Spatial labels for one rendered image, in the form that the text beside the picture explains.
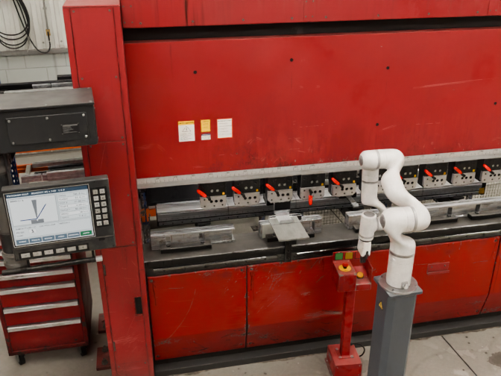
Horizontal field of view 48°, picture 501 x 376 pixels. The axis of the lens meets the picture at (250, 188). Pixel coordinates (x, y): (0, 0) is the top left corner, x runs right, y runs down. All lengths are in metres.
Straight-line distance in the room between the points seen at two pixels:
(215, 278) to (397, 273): 1.14
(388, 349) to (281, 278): 0.83
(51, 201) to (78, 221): 0.16
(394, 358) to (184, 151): 1.56
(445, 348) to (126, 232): 2.33
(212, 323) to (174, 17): 1.84
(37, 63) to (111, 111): 4.41
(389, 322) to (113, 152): 1.62
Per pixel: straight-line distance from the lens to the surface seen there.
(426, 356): 4.14
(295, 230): 3.34
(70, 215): 2.69
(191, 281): 3.44
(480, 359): 4.24
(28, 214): 2.69
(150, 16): 2.95
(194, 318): 3.60
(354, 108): 3.33
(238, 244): 3.45
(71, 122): 2.55
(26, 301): 3.82
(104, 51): 2.78
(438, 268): 3.96
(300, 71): 3.16
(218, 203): 3.31
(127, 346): 3.55
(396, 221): 2.71
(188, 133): 3.13
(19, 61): 7.23
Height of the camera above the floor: 2.64
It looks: 25 degrees down
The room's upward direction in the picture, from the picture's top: straight up
